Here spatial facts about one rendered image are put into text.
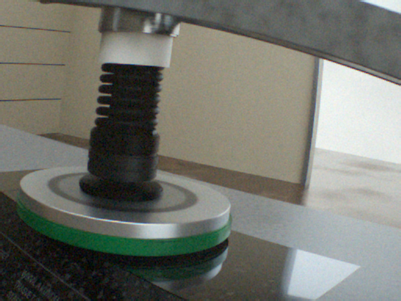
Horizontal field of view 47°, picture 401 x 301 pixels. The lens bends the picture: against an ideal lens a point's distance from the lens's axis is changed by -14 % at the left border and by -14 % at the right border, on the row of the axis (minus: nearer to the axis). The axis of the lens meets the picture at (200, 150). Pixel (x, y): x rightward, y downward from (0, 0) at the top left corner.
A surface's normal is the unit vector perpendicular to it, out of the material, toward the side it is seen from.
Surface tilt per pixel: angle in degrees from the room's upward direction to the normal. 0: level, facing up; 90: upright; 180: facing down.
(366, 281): 0
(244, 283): 0
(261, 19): 90
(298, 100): 90
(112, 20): 90
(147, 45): 90
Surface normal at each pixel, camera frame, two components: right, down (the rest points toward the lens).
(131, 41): 0.04, 0.15
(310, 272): 0.11, -0.98
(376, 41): -0.43, 0.08
